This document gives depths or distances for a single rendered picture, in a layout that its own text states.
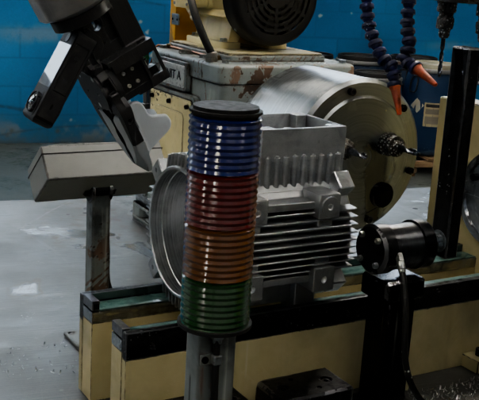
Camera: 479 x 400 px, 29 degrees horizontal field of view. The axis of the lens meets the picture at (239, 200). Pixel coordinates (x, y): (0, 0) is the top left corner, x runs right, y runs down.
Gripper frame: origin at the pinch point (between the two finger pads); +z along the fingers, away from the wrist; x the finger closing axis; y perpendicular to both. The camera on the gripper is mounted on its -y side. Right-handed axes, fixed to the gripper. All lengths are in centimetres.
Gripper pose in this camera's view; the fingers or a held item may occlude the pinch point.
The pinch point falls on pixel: (139, 164)
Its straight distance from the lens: 113.8
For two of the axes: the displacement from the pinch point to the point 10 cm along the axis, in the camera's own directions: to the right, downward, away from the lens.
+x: -5.0, -2.4, 8.3
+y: 7.8, -5.5, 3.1
